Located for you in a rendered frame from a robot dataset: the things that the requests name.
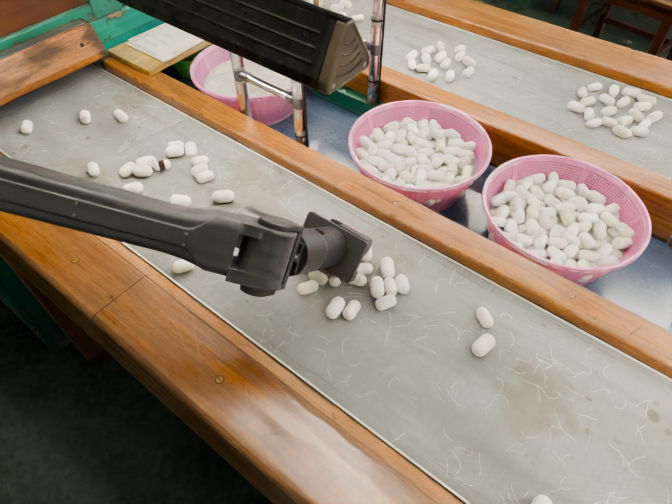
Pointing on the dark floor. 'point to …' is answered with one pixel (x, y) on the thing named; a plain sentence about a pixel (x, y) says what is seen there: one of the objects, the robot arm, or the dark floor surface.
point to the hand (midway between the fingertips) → (356, 242)
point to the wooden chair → (661, 10)
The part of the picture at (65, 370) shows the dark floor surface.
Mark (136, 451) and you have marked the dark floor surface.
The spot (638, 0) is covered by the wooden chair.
